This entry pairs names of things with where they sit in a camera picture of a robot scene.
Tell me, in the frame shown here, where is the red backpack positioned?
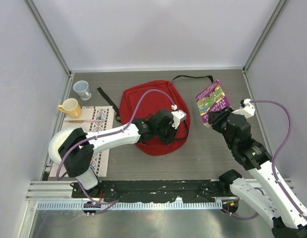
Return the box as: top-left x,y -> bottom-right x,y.
97,75 -> 215,156

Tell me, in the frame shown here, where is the purple treehouse book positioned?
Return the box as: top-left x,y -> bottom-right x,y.
195,80 -> 231,127

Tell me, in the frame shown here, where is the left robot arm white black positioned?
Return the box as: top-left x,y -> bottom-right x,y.
49,109 -> 186,198

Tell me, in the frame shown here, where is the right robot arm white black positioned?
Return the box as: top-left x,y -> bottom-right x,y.
209,109 -> 307,238

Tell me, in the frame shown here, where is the patterned placemat cloth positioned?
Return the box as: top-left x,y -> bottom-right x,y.
61,106 -> 114,178

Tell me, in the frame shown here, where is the light blue cup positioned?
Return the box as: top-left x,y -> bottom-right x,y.
73,80 -> 92,101

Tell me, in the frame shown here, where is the yellow mug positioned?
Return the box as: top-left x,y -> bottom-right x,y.
58,98 -> 82,119

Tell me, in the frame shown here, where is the white paper plate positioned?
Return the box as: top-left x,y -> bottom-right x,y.
48,127 -> 77,164

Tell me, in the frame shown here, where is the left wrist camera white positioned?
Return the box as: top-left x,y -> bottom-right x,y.
171,104 -> 186,129

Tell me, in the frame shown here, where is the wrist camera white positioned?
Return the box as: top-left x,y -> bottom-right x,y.
232,99 -> 255,119
171,104 -> 186,129

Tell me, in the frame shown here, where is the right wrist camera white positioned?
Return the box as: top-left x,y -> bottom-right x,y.
232,99 -> 255,119

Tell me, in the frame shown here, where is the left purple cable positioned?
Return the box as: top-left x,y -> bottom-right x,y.
56,89 -> 178,181

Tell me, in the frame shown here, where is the purple cable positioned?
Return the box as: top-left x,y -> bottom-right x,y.
56,89 -> 178,181
221,99 -> 307,224

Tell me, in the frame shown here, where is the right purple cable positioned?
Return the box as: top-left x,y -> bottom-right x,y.
221,99 -> 307,224

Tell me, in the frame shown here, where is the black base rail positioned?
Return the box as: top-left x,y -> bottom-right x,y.
87,179 -> 236,203

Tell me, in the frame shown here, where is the white cable duct strip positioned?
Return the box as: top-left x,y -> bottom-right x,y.
37,200 -> 223,210

